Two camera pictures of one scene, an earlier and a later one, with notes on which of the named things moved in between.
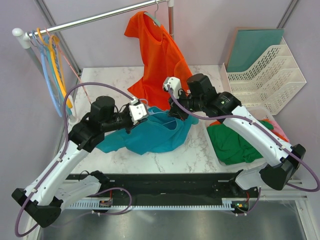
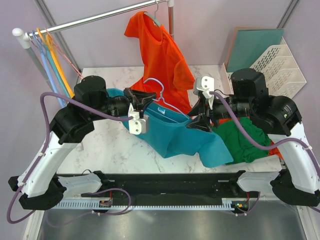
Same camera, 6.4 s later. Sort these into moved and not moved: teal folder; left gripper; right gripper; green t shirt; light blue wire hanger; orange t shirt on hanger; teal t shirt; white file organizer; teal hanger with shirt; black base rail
Moved: light blue wire hanger; right gripper; left gripper; teal t shirt
Not moved: orange t shirt on hanger; black base rail; green t shirt; teal hanger with shirt; teal folder; white file organizer
